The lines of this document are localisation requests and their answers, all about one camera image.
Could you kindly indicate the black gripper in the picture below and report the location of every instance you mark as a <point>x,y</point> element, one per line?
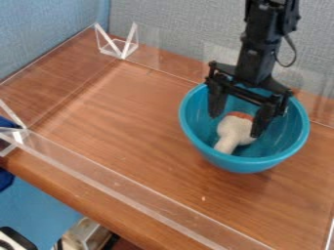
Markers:
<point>269,94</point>

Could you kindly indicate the white frame under table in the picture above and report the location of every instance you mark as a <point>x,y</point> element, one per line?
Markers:
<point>88,235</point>

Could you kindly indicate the black white object below table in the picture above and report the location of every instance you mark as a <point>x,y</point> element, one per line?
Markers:
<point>14,241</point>

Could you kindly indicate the clear acrylic barrier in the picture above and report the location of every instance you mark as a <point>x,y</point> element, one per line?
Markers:
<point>101,144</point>

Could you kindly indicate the white toy mushroom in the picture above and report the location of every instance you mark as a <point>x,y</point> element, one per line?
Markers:
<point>234,132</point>

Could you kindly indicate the clear acrylic corner bracket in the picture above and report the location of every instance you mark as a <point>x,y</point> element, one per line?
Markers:
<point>117,47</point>

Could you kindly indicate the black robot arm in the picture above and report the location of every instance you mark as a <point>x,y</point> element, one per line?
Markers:
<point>272,19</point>

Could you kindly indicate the blue object at left edge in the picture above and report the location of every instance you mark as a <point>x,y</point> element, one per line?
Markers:
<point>6,176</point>

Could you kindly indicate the blue plastic bowl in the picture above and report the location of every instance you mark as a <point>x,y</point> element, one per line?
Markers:
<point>280,142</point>

